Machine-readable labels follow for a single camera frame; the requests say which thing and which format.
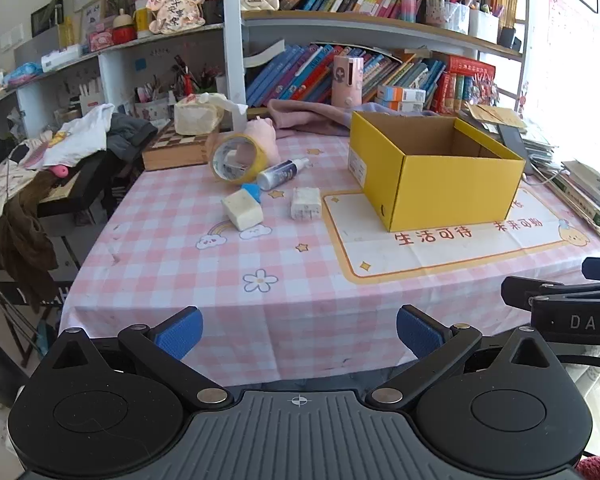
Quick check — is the white bookshelf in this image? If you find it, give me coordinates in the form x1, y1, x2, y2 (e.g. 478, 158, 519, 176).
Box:
0, 0, 531, 161

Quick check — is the yellow bottle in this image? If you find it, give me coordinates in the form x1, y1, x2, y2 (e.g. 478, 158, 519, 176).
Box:
132, 0, 154, 39

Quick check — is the red jar with wooden lid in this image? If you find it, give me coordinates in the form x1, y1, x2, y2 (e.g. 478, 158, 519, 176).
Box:
111, 9, 137, 45

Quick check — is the brown garment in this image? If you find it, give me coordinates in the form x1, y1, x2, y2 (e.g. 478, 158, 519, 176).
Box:
0, 170, 62, 313

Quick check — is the white rectangular device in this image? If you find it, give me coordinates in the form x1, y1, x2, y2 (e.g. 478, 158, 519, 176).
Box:
41, 45, 83, 73

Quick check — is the grey garment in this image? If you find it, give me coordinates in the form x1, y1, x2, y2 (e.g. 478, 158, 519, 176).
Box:
106, 112, 159, 162

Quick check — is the stack of books and papers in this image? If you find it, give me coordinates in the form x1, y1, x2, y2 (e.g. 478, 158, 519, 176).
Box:
522, 119, 600, 243

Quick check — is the white storage box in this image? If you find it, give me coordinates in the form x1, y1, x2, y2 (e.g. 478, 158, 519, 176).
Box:
467, 7, 501, 44

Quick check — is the small pink box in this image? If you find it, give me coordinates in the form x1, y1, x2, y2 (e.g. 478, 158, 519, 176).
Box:
87, 30, 115, 52

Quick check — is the pink plush toy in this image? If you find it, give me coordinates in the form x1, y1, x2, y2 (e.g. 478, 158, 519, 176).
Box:
205, 117, 281, 166

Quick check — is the white charging cable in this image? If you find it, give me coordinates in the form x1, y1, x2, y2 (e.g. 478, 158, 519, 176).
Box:
529, 169, 568, 187

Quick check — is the cream tissue box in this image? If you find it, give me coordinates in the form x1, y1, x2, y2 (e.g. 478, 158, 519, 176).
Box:
174, 92, 248, 136

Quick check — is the white eraser block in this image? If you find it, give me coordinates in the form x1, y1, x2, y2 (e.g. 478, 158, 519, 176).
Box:
221, 188, 264, 232

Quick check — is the pen cup with pens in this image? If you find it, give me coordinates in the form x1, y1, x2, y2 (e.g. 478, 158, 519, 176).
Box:
424, 0, 470, 32

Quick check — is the row of orange books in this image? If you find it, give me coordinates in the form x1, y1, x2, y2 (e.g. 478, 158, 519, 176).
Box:
492, 0, 527, 25

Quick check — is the orange and white box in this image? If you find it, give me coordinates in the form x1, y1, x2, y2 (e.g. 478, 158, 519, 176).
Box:
377, 85, 426, 104
378, 101, 425, 114

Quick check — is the blue packet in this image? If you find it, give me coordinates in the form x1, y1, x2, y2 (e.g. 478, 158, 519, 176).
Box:
2, 62, 44, 87

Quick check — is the yellow cardboard box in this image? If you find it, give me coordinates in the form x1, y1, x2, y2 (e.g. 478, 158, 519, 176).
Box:
348, 111, 526, 232

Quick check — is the white desk pen holder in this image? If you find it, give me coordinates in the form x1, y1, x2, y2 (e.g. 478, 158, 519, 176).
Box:
131, 74, 177, 122

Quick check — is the black phone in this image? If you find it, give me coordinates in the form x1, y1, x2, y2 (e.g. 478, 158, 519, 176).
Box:
495, 122, 537, 176

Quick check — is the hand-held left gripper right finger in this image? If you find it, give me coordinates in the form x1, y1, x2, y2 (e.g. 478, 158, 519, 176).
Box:
365, 305, 556, 407

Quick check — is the holder with red scissors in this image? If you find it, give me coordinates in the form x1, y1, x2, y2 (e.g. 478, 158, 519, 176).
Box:
172, 54, 223, 97

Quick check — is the row of blue books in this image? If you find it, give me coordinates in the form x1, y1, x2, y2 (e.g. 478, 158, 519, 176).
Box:
245, 44, 446, 108

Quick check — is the wooden chessboard box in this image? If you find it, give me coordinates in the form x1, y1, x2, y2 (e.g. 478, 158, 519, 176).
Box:
141, 120, 217, 172

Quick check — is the white t-shirt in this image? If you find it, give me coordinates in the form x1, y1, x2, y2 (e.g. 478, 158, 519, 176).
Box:
44, 104, 116, 167

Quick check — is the black picture frame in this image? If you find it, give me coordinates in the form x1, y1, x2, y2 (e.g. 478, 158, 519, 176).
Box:
30, 0, 64, 37

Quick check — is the brown paper envelope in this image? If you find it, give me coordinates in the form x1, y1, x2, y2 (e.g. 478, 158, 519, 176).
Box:
466, 102, 528, 134

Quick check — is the red boxed book set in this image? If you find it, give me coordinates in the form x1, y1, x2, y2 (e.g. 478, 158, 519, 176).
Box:
437, 55, 497, 115

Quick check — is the pink and purple cloth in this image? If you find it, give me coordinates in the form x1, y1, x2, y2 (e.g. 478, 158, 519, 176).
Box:
267, 99, 438, 137

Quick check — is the pink cylindrical device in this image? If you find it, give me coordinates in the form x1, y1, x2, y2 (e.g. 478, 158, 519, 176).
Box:
333, 56, 365, 107

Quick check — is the black cable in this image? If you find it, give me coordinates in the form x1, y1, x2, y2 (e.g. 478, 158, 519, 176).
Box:
555, 354, 600, 372

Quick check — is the white charger plug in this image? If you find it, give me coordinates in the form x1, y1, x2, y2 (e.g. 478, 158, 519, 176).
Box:
290, 187, 323, 221

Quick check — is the white spray bottle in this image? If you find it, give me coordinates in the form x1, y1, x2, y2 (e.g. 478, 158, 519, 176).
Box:
257, 157, 311, 191

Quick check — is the black metal stand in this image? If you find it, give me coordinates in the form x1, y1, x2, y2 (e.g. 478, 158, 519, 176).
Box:
0, 237, 83, 368

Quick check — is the patterned white garment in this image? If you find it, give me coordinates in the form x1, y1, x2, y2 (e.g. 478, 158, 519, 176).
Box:
0, 137, 48, 222

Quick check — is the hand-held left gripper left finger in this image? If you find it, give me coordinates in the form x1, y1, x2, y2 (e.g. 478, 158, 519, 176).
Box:
45, 306, 234, 407

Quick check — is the small black box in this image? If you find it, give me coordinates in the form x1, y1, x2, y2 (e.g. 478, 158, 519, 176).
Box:
497, 25, 524, 52

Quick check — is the pink checkered tablecloth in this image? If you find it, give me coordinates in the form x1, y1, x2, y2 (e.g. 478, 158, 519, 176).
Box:
60, 130, 600, 388

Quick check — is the wall poster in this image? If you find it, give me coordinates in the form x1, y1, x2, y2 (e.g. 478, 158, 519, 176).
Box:
545, 0, 600, 161

